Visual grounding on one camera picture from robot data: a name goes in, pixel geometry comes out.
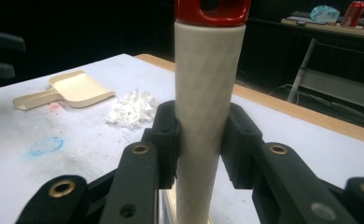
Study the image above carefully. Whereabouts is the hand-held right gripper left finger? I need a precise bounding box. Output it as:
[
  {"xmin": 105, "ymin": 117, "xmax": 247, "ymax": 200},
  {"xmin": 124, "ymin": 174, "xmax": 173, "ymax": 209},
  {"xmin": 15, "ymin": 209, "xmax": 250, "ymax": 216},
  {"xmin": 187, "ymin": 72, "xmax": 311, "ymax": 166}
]
[{"xmin": 141, "ymin": 99, "xmax": 182, "ymax": 190}]

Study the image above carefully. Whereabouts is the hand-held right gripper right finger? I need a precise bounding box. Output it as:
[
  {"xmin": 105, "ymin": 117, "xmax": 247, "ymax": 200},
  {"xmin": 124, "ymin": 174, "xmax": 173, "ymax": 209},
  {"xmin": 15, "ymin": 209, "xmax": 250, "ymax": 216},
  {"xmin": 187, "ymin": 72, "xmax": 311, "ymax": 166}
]
[{"xmin": 220, "ymin": 103, "xmax": 266, "ymax": 190}]

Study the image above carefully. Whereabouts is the cream hand brush red cap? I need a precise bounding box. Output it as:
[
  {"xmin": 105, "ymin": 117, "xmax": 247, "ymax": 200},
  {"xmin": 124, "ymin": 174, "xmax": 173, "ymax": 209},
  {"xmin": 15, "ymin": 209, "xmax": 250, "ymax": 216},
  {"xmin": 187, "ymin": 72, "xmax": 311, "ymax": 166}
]
[{"xmin": 159, "ymin": 0, "xmax": 253, "ymax": 224}]

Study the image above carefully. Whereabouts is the pile of white paper scraps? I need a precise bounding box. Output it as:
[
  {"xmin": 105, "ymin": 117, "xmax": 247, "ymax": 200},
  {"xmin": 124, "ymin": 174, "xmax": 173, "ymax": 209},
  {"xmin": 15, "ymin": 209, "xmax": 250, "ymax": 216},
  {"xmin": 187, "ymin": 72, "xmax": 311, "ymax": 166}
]
[{"xmin": 104, "ymin": 88, "xmax": 161, "ymax": 131}]

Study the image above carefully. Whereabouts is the cream plastic dustpan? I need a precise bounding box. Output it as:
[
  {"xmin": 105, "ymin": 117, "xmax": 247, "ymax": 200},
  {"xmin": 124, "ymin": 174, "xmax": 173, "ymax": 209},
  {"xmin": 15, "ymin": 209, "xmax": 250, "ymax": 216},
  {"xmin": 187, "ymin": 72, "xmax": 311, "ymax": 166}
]
[{"xmin": 12, "ymin": 69, "xmax": 118, "ymax": 112}]

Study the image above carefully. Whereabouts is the wooden desk with white legs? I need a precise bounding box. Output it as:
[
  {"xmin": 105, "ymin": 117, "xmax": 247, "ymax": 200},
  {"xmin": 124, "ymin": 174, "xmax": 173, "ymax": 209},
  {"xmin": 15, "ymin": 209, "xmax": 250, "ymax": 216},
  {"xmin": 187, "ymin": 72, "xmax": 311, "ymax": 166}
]
[{"xmin": 279, "ymin": 17, "xmax": 364, "ymax": 114}]

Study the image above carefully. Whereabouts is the light blue plastic bag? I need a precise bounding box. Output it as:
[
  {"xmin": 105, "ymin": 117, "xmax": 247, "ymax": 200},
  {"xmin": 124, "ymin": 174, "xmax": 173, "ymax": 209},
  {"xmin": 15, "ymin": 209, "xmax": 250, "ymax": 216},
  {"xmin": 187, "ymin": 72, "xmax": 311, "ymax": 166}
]
[{"xmin": 309, "ymin": 4, "xmax": 342, "ymax": 24}]

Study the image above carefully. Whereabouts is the red drink can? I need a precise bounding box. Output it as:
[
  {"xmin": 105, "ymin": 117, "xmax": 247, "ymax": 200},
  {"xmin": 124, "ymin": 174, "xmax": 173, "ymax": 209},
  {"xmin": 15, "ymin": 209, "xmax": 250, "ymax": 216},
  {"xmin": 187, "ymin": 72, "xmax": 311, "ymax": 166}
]
[{"xmin": 340, "ymin": 0, "xmax": 364, "ymax": 28}]

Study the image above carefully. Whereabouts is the black chair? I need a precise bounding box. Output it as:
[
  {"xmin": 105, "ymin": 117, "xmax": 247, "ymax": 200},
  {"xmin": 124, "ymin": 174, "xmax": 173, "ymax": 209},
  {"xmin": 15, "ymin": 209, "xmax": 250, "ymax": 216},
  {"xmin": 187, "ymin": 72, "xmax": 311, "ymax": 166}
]
[{"xmin": 0, "ymin": 21, "xmax": 27, "ymax": 91}]

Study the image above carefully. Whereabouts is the thin floor cable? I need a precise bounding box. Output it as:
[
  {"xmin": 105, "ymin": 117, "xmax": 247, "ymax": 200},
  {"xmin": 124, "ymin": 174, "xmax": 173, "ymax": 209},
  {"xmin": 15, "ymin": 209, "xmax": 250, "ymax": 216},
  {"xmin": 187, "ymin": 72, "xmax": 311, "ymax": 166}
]
[{"xmin": 266, "ymin": 82, "xmax": 300, "ymax": 105}]

